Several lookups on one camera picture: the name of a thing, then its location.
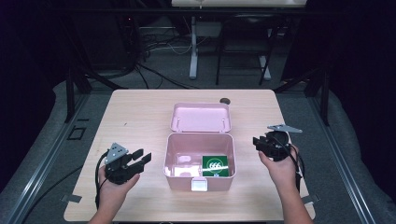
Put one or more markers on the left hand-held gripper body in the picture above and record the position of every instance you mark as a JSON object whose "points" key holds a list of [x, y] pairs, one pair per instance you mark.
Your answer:
{"points": [[118, 169]]}

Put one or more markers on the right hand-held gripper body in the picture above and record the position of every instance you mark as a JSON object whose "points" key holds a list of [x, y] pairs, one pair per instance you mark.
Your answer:
{"points": [[277, 146]]}

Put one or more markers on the green card packet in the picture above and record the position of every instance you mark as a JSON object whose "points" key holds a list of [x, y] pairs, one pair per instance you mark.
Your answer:
{"points": [[215, 165]]}

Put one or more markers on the pink storage box with lid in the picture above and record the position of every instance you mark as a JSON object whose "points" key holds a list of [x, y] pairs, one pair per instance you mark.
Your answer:
{"points": [[199, 146]]}

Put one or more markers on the person's left hand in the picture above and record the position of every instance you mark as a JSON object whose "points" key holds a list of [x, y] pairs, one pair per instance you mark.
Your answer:
{"points": [[113, 191]]}

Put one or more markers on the person's right hand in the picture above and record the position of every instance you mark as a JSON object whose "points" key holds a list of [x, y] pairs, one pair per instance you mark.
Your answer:
{"points": [[283, 172]]}

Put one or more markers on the dark round table grommet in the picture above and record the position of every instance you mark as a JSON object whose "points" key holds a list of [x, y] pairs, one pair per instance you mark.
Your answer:
{"points": [[224, 100]]}

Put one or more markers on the grey tape strip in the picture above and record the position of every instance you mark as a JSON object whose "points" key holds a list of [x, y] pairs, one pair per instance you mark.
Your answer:
{"points": [[311, 199], [71, 198]]}

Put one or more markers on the black metal stand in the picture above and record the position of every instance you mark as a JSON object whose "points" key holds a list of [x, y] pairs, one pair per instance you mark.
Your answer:
{"points": [[317, 90], [73, 90]]}

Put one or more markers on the black metal chair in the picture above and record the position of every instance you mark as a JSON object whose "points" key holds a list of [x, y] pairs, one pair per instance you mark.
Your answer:
{"points": [[246, 46]]}

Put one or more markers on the white desk leg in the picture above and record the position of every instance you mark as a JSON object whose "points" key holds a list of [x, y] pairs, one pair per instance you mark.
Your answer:
{"points": [[193, 49]]}

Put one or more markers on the white desk top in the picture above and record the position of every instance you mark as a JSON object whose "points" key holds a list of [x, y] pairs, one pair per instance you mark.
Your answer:
{"points": [[239, 2]]}

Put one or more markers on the aluminium floor rail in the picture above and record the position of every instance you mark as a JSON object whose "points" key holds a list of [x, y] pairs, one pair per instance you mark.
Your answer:
{"points": [[342, 168], [40, 168]]}

